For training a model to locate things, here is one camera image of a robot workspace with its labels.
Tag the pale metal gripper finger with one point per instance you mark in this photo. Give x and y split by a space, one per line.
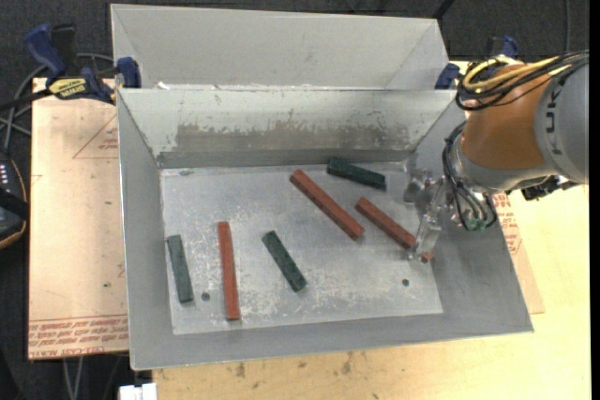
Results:
418 241
433 239

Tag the red-brown block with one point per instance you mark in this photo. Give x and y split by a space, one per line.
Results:
328 206
384 220
229 271

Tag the dark green flat block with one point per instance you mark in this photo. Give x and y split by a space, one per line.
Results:
283 261
180 269
357 173

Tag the grey metal bin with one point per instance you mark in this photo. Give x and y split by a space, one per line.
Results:
304 201

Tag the brown cardboard board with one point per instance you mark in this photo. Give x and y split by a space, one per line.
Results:
70 225

